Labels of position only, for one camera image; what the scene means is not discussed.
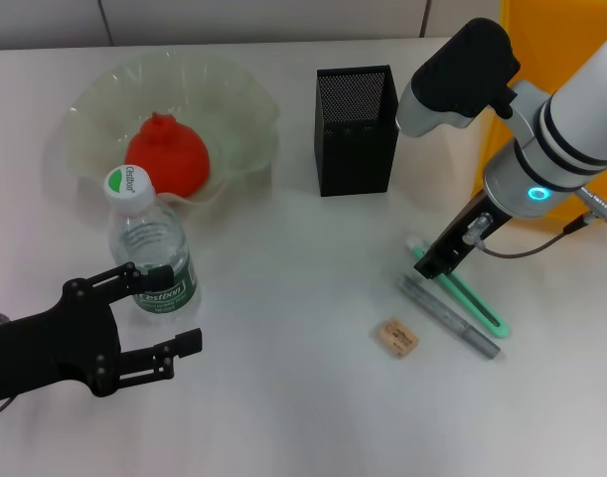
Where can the clear plastic water bottle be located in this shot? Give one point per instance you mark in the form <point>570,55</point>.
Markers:
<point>149,238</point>

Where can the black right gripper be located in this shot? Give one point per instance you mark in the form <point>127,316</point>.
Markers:
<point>457,237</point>

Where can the orange-red fruit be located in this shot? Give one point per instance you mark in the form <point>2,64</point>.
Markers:
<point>174,149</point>

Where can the yellow plastic storage bin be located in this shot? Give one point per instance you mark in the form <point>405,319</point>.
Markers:
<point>556,12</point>

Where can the black mesh pen holder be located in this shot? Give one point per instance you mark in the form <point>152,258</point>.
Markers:
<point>357,159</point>

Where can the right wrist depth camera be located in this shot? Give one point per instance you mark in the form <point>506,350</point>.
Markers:
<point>457,69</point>

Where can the grey marker pen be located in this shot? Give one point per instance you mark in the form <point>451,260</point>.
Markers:
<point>447,315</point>

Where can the clear glass fruit plate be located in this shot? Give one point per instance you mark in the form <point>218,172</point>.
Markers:
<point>223,99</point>

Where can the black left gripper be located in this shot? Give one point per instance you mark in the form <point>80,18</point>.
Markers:
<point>45,348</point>

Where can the beige eraser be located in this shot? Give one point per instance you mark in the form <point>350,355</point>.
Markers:
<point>396,338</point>

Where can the green utility knife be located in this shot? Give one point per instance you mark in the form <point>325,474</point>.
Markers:
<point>477,308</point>

